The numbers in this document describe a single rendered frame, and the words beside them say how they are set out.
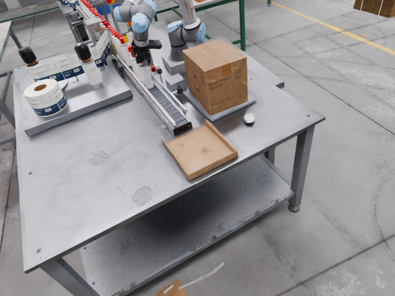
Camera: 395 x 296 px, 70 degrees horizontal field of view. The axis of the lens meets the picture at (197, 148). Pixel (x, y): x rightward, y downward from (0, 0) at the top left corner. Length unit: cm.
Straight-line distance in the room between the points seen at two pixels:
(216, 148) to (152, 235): 78
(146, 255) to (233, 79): 114
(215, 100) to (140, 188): 61
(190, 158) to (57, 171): 68
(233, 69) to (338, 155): 141
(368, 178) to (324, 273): 86
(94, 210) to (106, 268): 64
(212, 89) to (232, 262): 110
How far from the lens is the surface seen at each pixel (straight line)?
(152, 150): 147
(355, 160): 260
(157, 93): 180
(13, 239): 269
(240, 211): 189
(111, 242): 196
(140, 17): 146
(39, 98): 191
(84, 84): 217
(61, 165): 163
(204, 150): 139
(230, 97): 157
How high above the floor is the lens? 179
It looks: 43 degrees down
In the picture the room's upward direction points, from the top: 11 degrees counter-clockwise
